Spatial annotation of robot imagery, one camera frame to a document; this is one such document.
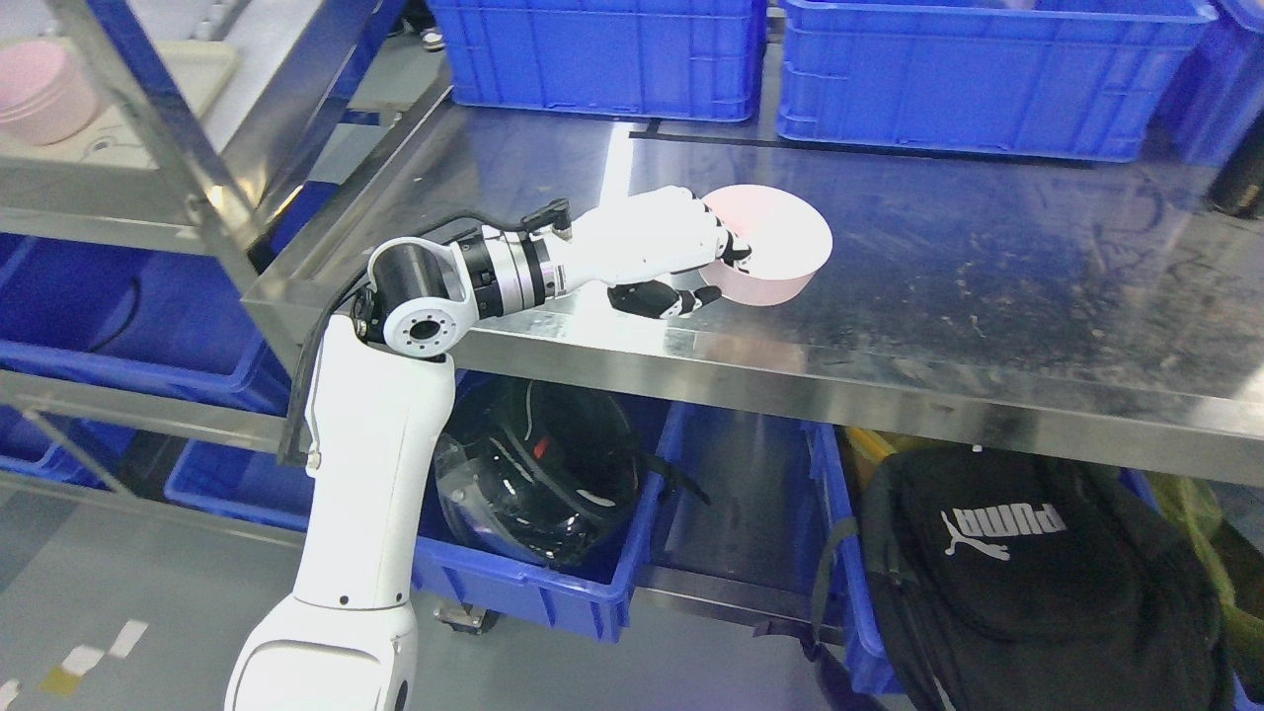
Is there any blue bin on shelf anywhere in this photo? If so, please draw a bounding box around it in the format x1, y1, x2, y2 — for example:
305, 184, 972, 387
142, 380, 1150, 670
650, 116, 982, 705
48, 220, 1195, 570
1, 234, 289, 415

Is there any blue crate on table right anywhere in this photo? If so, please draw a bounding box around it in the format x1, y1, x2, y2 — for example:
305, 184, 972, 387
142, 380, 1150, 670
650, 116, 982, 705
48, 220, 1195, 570
776, 1, 1218, 163

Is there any stainless steel shelf rack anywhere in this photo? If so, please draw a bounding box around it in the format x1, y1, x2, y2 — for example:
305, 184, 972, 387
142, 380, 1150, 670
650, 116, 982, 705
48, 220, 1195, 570
0, 0, 416, 500

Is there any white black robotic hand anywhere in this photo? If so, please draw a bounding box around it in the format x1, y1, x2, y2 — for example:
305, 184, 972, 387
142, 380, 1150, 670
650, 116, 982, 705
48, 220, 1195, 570
544, 186, 752, 320

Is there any black puma backpack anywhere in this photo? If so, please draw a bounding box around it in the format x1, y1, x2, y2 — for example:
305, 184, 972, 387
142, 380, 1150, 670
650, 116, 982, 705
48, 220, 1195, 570
800, 445, 1235, 710

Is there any blue bin behind backpack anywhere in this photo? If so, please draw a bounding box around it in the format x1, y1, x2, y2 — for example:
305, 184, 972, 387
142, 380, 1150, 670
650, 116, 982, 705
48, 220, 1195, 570
801, 423, 902, 696

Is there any stack of pink bowls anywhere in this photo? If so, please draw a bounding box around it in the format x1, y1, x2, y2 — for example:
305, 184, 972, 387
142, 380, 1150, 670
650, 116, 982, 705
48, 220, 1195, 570
1, 38, 105, 147

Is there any blue bin holding helmet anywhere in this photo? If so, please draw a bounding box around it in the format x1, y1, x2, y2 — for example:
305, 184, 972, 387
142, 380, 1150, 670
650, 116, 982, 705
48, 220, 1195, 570
412, 372, 681, 643

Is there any blue crate far right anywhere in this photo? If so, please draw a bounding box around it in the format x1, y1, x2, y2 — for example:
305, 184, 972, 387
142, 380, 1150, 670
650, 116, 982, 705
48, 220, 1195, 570
1157, 1, 1263, 167

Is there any cream bear tray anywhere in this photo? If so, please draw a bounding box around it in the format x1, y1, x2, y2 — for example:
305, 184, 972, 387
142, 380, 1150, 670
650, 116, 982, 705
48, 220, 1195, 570
0, 39, 239, 171

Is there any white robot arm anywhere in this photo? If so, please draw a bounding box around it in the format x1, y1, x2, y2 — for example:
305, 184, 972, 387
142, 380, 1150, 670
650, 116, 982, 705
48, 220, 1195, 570
224, 199, 573, 710

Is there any stainless steel table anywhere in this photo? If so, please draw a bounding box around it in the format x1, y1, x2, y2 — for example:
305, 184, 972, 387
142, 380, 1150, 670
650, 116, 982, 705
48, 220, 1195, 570
244, 89, 1263, 486

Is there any blue crate on table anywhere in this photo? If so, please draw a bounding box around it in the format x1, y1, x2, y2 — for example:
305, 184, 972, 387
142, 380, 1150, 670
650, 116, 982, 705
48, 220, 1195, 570
776, 1, 1218, 163
430, 1, 767, 121

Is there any blue crate on table left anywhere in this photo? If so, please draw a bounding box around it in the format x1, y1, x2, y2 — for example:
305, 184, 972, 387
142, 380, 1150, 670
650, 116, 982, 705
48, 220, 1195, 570
430, 1, 767, 121

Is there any black cable in bin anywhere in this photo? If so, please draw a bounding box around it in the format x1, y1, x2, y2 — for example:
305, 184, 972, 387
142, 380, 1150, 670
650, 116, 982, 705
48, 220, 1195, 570
83, 278, 142, 356

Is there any blue bin lower shelf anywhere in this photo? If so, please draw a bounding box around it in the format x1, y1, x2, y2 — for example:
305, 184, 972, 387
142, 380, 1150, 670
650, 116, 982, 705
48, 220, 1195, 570
163, 440, 313, 531

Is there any pink plastic bowl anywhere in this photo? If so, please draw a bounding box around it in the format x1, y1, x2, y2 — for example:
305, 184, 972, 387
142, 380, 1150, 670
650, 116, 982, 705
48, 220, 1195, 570
699, 185, 833, 307

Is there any black helmet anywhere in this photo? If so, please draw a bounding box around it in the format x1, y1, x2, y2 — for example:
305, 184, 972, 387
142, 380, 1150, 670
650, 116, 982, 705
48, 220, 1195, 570
434, 377, 708, 571

